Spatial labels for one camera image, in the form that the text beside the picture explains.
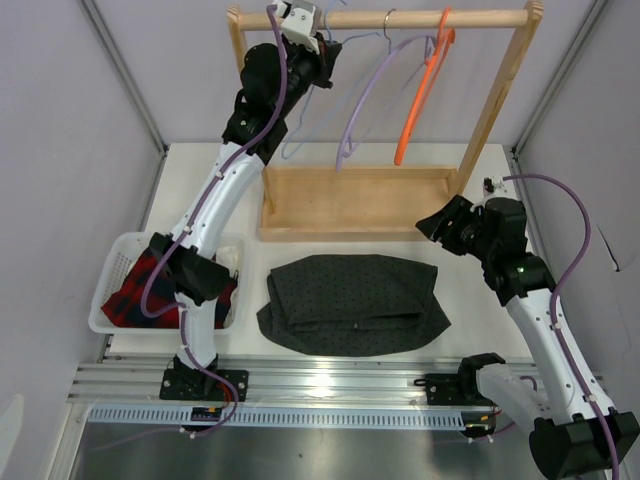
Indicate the white slotted cable duct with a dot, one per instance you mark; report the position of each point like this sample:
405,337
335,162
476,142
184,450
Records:
443,420

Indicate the purple plastic hanger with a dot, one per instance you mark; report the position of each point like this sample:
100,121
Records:
348,144

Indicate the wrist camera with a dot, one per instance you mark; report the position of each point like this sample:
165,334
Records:
493,186
300,21

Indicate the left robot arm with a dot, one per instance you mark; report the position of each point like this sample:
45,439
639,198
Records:
274,78

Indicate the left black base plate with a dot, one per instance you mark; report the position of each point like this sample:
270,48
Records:
191,385

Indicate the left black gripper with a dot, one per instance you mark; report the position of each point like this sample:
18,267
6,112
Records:
331,51

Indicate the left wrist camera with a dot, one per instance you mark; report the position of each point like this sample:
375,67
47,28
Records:
300,21

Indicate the white cloth in basket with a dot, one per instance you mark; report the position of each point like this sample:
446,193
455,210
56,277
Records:
228,256

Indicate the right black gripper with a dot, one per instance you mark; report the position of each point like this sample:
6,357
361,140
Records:
436,227

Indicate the white plastic basket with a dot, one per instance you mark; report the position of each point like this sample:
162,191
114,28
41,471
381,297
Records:
125,251

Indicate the orange plastic hanger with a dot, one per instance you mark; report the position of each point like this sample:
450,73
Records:
422,95

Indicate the aluminium mounting rail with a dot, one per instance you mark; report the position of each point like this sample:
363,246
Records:
297,382

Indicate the wooden clothes rack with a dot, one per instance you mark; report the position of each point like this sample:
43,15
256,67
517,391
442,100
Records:
382,203

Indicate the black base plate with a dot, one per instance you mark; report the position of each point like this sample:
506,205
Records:
191,385
442,389

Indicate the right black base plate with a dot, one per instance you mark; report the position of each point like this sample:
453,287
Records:
442,389

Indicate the dark grey dotted skirt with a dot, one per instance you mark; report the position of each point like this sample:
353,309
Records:
352,306

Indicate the red plaid garment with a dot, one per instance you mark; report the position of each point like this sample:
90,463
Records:
123,308

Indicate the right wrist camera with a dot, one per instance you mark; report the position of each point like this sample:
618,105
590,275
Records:
493,186

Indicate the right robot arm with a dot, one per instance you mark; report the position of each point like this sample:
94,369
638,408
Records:
573,426

